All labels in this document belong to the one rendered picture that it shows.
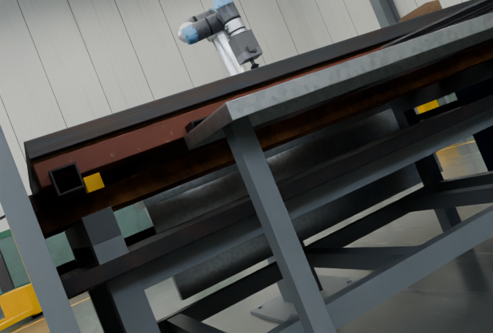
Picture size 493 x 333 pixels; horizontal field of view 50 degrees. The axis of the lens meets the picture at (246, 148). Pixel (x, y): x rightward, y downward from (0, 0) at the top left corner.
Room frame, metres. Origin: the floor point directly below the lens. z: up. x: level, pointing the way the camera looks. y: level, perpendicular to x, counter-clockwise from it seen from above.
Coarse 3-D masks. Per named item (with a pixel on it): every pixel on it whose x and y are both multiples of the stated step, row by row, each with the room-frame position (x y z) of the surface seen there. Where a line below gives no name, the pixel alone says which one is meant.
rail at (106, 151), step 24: (312, 72) 1.26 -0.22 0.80; (240, 96) 1.18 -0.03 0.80; (168, 120) 1.10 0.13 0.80; (192, 120) 1.12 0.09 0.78; (96, 144) 1.04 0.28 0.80; (120, 144) 1.06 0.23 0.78; (144, 144) 1.08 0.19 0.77; (168, 144) 1.14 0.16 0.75; (48, 168) 1.00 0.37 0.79; (96, 168) 1.03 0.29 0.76
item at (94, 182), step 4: (88, 176) 1.57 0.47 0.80; (92, 176) 1.58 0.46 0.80; (96, 176) 1.58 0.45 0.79; (100, 176) 1.58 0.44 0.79; (84, 180) 1.56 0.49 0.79; (88, 180) 1.57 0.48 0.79; (92, 180) 1.57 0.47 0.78; (96, 180) 1.58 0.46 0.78; (100, 180) 1.58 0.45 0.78; (84, 184) 1.58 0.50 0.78; (88, 184) 1.57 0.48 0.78; (92, 184) 1.57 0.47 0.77; (96, 184) 1.58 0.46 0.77; (100, 184) 1.58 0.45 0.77; (88, 188) 1.57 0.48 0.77; (92, 188) 1.57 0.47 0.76; (96, 188) 1.57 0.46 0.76; (100, 188) 1.58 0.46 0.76; (88, 192) 1.57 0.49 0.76
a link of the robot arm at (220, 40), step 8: (200, 16) 2.42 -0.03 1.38; (224, 32) 2.43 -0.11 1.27; (208, 40) 2.46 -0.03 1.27; (216, 40) 2.42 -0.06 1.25; (224, 40) 2.41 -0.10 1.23; (216, 48) 2.43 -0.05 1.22; (224, 48) 2.41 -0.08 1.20; (224, 56) 2.41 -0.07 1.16; (232, 56) 2.40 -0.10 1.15; (224, 64) 2.42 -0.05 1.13; (232, 64) 2.40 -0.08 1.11; (232, 72) 2.40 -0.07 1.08; (240, 72) 2.39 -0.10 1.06
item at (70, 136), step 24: (480, 0) 1.51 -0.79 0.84; (408, 24) 1.40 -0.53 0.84; (336, 48) 1.30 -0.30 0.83; (360, 48) 1.32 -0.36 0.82; (264, 72) 1.21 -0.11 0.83; (288, 72) 1.23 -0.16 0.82; (168, 96) 1.11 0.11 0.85; (192, 96) 1.13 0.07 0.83; (216, 96) 1.15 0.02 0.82; (96, 120) 1.05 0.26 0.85; (120, 120) 1.07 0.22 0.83; (144, 120) 1.08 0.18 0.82; (24, 144) 0.99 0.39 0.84; (48, 144) 1.01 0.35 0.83; (72, 144) 1.02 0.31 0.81
